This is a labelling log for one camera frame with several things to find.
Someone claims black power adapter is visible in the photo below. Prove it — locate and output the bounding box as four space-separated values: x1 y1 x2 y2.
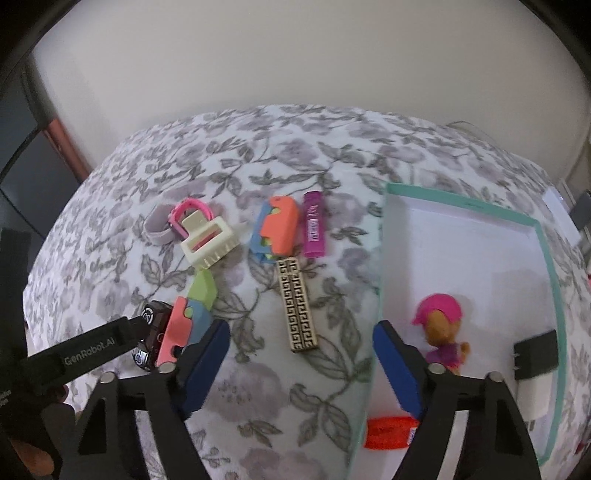
569 190 591 227

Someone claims white watch band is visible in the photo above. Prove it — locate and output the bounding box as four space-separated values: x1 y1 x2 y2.
144 203 183 245

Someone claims gold patterned lighter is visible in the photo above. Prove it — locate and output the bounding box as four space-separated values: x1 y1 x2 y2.
276 257 320 354

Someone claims magenta lighter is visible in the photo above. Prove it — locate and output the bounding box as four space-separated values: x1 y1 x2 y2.
302 190 328 258

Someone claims grey floral blanket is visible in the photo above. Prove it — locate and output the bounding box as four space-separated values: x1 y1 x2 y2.
23 104 591 480

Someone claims pink green blue fidget toy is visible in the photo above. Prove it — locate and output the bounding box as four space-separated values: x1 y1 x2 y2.
154 270 218 367

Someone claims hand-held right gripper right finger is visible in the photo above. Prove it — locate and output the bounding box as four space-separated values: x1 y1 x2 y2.
373 320 543 480

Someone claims black charger plug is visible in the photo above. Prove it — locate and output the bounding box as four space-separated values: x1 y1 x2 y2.
512 330 559 380

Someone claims cream hair claw clip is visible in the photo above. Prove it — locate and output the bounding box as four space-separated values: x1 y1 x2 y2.
180 208 243 269

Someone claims black toy car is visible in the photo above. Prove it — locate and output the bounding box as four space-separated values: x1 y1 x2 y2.
131 300 174 372

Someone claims orange blue fidget toy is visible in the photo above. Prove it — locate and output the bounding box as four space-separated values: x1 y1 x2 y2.
249 196 300 264

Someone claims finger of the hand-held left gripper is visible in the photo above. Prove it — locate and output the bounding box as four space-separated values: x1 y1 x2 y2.
121 315 160 344

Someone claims pink ring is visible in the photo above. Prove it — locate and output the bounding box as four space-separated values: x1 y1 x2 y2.
168 198 217 241

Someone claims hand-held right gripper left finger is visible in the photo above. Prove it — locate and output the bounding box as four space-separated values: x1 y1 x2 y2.
60 318 232 480

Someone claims red white small bottle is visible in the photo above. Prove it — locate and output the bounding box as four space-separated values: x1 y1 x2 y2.
364 415 421 450

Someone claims white charger plug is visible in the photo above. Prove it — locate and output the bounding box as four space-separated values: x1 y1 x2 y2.
517 374 555 423

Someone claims pink-hat puppy toy figure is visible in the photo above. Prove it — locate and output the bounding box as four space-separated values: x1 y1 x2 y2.
412 294 472 377

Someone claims teal-edged white box lid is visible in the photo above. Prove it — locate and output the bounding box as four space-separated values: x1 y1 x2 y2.
353 182 568 469

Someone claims dark cabinet with copper trim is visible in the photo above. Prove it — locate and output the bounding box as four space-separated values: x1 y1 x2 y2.
0 60 93 232

